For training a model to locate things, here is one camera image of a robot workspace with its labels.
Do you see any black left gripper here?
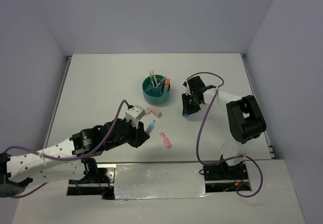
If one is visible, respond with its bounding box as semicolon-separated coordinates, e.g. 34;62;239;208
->
104;117;150;151

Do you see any blue highlighter marker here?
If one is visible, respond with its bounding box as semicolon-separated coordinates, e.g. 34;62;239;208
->
146;120;155;135

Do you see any grey translucent highlighter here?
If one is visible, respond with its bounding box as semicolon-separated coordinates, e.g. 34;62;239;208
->
163;78;170;95

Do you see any green gel pen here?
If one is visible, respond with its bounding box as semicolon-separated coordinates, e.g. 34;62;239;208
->
149;71;155;88

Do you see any yellow gel pen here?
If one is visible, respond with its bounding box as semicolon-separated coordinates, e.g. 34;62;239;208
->
151;70;158;87

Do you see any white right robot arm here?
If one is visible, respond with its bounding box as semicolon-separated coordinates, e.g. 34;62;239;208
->
182;72;267;179

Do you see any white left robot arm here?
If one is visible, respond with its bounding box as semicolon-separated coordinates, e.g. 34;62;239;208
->
1;119;150;198

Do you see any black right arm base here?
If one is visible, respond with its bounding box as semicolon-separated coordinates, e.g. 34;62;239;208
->
199;162;251;193

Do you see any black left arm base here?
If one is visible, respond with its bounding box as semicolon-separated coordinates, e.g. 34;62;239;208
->
67;158;116;200

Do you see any teal round divided organizer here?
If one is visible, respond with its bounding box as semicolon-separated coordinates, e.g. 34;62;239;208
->
142;77;171;105

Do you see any pink capsule correction tape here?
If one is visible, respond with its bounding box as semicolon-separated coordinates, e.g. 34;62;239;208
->
160;132;172;148

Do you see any silver foil tape sheet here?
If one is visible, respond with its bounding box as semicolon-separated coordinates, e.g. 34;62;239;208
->
114;163;207;200

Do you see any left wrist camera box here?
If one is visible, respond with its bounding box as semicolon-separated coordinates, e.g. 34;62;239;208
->
125;105;146;129

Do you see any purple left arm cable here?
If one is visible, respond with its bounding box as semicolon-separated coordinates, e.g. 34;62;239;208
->
5;99;131;199

